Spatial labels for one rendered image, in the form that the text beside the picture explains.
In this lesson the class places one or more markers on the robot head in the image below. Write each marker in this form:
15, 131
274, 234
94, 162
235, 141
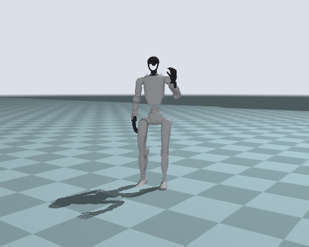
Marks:
153, 61

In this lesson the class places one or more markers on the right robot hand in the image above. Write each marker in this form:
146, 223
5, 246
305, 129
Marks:
134, 124

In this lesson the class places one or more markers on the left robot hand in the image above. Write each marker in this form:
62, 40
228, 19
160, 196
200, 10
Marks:
173, 76

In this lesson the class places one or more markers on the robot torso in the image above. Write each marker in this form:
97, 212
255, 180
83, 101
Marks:
154, 90

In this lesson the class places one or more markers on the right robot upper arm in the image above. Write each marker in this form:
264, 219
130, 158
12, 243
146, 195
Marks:
138, 90

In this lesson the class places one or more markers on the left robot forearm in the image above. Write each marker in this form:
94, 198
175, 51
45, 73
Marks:
175, 90

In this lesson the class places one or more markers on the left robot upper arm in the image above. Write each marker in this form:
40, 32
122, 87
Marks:
167, 81

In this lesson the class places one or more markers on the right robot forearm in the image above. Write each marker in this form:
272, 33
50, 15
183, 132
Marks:
135, 109

